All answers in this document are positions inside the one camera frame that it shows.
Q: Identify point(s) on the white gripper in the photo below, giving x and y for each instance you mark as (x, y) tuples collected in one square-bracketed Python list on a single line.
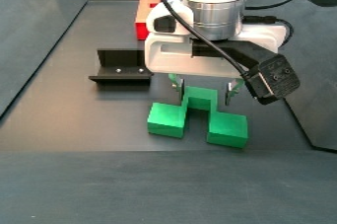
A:
[(219, 22)]

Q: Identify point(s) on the green stepped bridge block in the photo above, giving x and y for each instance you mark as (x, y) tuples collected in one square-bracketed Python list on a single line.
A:
[(197, 117)]

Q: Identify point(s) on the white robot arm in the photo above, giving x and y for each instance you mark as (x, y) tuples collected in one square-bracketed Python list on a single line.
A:
[(204, 37)]

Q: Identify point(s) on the black angle fixture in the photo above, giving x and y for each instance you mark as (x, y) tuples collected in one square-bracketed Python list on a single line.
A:
[(122, 65)]

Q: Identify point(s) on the red base board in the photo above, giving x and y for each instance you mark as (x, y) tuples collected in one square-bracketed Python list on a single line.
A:
[(145, 7)]

